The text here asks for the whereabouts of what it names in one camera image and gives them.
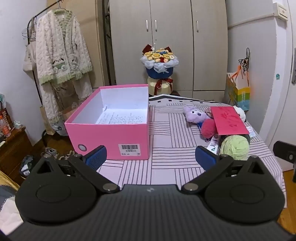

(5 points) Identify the white purple tube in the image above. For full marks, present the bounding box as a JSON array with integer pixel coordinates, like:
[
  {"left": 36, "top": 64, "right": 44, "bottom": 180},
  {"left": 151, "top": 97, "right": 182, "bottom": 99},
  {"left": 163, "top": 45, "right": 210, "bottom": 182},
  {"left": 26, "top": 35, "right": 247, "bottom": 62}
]
[{"left": 207, "top": 135, "right": 220, "bottom": 155}]

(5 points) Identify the green yarn ball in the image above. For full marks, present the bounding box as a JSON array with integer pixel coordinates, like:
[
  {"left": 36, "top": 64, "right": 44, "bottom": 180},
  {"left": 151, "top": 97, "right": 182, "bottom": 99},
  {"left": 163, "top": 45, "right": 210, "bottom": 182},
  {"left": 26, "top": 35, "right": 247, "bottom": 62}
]
[{"left": 219, "top": 135, "right": 249, "bottom": 161}]

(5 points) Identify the pink fluffy pompom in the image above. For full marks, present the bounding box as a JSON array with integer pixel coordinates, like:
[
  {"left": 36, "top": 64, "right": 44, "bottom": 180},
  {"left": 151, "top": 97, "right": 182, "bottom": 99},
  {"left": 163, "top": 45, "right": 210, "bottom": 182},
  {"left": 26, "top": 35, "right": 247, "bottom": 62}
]
[{"left": 201, "top": 118, "right": 218, "bottom": 139}]

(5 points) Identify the white blue small box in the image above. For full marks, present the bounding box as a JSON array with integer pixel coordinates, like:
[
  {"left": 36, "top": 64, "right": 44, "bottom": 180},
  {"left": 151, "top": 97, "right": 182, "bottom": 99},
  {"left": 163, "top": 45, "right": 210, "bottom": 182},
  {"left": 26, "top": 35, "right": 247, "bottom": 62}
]
[{"left": 246, "top": 126, "right": 256, "bottom": 138}]

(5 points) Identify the red envelope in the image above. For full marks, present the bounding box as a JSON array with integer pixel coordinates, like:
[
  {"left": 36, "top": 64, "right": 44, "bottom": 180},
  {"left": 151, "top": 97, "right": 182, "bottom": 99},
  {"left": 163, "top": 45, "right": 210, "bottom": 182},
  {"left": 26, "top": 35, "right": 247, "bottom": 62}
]
[{"left": 211, "top": 106, "right": 249, "bottom": 136}]

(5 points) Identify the purple plush toy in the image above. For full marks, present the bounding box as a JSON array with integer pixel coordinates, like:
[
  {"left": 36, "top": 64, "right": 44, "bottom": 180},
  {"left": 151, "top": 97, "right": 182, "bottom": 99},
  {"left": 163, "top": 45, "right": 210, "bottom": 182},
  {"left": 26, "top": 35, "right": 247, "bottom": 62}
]
[{"left": 183, "top": 106, "right": 210, "bottom": 123}]

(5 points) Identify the white plush cat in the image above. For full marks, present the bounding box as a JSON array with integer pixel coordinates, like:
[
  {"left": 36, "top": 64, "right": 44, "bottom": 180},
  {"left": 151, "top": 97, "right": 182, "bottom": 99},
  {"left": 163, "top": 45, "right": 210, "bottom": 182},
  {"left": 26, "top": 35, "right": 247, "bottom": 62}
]
[{"left": 233, "top": 105, "right": 246, "bottom": 122}]

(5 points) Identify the striped tablecloth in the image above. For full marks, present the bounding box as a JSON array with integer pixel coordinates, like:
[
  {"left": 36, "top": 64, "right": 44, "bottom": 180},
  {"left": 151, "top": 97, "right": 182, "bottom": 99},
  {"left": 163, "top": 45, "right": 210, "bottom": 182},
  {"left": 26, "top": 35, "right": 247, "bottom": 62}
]
[{"left": 96, "top": 93, "right": 288, "bottom": 208}]

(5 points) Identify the brown paper bag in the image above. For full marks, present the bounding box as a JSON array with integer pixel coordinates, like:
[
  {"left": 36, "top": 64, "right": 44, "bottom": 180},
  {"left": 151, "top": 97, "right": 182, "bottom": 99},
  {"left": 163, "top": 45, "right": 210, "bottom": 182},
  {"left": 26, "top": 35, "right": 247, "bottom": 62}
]
[{"left": 40, "top": 106, "right": 77, "bottom": 136}]

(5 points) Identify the pink cardboard box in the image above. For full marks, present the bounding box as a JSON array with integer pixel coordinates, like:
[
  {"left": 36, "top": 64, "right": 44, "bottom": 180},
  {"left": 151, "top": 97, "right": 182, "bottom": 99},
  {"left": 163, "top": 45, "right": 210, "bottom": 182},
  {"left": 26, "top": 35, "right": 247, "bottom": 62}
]
[{"left": 65, "top": 84, "right": 149, "bottom": 160}]

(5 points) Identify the printed paper sheet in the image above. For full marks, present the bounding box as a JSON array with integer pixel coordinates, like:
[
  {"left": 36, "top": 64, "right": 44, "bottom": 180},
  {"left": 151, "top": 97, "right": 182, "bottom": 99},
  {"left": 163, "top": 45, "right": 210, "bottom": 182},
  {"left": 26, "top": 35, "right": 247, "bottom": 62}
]
[{"left": 96, "top": 106, "right": 148, "bottom": 125}]

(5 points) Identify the wooden side cabinet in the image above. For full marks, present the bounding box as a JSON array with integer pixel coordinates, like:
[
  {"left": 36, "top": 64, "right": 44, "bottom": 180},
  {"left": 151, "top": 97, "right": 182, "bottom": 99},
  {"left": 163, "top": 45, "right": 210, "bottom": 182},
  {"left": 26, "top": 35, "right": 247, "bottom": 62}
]
[{"left": 0, "top": 126, "right": 33, "bottom": 185}]

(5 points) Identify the colourful paper gift bag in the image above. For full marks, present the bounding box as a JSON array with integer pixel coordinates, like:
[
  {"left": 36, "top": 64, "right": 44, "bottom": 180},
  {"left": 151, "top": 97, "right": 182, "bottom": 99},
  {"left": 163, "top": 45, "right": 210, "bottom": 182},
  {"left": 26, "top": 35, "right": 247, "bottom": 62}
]
[{"left": 226, "top": 65, "right": 250, "bottom": 111}]

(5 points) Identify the cream knitted cardigan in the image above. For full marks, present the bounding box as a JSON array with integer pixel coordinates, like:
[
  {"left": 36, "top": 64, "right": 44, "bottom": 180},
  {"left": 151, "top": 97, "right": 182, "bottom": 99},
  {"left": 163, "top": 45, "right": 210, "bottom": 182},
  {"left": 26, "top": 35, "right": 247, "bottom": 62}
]
[{"left": 36, "top": 9, "right": 92, "bottom": 85}]

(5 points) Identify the flower bouquet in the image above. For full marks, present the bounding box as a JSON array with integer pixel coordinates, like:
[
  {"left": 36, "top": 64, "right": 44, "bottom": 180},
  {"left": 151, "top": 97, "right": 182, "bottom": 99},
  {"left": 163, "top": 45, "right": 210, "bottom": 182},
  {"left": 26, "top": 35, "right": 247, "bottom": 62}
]
[{"left": 140, "top": 44, "right": 179, "bottom": 96}]

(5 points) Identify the grey wardrobe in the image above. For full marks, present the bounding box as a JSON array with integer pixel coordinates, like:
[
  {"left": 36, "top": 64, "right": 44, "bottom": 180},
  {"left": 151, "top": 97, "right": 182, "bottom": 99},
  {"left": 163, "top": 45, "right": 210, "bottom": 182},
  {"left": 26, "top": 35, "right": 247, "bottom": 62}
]
[{"left": 109, "top": 1, "right": 228, "bottom": 102}]

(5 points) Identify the black clothes rack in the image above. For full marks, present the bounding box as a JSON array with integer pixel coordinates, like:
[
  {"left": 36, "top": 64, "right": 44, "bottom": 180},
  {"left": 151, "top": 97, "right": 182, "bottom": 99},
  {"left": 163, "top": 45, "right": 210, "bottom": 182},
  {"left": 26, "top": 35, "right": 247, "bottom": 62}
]
[{"left": 23, "top": 0, "right": 63, "bottom": 105}]

